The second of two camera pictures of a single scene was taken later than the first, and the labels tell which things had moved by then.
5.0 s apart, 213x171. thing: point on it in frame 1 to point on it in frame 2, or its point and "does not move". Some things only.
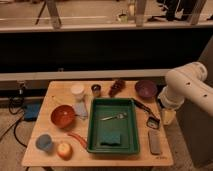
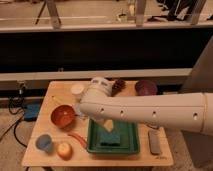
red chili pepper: x=78 y=138 does not move
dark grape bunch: x=117 y=87 does not move
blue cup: x=45 y=142 does not move
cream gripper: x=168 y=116 to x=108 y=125
